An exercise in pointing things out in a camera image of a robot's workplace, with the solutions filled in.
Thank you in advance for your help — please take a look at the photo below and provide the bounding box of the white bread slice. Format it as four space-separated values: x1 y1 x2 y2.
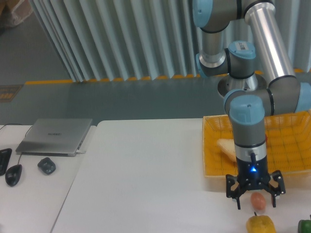
217 139 236 162

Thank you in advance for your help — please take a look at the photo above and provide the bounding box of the green bell pepper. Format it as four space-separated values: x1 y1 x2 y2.
297 219 311 233

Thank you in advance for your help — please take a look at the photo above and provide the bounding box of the black computer mouse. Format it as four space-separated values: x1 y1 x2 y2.
5 164 22 187

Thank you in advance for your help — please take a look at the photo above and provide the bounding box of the yellow bell pepper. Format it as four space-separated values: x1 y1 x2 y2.
246 212 276 233

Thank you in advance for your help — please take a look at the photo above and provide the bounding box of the grey folding partition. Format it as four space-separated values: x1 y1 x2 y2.
30 0 311 82

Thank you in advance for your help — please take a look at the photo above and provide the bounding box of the cardboard box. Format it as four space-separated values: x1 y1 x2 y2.
0 0 33 28

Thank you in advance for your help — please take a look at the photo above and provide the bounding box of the silver laptop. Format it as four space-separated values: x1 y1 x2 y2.
16 118 92 156

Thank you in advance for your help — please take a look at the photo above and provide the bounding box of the black mouse cable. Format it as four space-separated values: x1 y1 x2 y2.
0 123 35 166

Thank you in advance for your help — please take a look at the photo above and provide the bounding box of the brown egg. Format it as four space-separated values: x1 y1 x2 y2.
250 192 266 211

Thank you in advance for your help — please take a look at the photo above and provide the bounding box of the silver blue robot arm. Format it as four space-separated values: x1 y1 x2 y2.
192 0 311 204

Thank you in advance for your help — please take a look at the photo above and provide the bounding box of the black keyboard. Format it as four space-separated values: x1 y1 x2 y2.
0 148 12 176

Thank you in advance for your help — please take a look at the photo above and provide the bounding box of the dark grey small case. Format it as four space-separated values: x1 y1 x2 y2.
37 157 56 175

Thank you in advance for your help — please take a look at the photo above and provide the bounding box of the yellow woven basket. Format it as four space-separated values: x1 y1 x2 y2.
202 111 311 177

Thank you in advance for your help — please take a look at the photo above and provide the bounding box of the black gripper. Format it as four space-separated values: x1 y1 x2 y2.
225 156 285 210

